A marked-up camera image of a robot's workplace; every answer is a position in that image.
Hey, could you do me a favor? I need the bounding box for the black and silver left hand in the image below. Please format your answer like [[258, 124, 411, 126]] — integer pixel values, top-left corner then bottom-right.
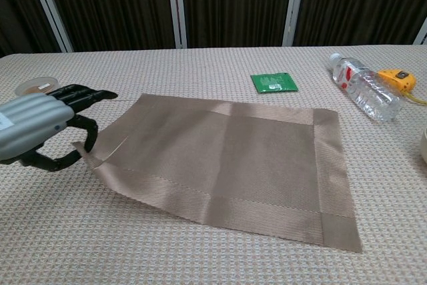
[[0, 83, 118, 173]]

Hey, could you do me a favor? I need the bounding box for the brown woven placemat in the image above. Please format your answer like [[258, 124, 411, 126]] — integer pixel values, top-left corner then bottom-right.
[[71, 93, 364, 254]]

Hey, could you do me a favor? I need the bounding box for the beige bowl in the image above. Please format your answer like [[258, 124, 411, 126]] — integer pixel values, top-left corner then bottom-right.
[[418, 125, 427, 166]]

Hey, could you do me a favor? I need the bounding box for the clear jar of rubber bands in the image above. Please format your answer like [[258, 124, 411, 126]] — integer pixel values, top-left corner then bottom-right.
[[15, 76, 63, 96]]

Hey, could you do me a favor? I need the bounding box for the dark curtain screen panel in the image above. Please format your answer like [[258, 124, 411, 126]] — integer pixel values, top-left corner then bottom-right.
[[293, 0, 427, 47], [179, 0, 296, 49], [39, 0, 177, 53], [0, 0, 64, 57]]

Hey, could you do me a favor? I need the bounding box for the beige woven tablecloth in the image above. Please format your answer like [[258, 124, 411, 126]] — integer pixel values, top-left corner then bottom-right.
[[0, 43, 427, 285]]

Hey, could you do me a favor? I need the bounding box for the green foil sachet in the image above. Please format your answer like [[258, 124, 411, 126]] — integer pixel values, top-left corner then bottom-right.
[[250, 71, 299, 94]]

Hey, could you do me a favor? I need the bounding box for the clear plastic water bottle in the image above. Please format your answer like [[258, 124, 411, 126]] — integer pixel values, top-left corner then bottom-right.
[[328, 52, 404, 122]]

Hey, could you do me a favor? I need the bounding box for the yellow tape measure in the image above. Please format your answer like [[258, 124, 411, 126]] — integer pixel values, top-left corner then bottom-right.
[[376, 68, 427, 105]]

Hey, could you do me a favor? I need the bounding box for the grey screen frame post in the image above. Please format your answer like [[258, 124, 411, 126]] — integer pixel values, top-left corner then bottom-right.
[[412, 19, 427, 45], [25, 0, 74, 53], [165, 0, 188, 49], [282, 0, 307, 47]]

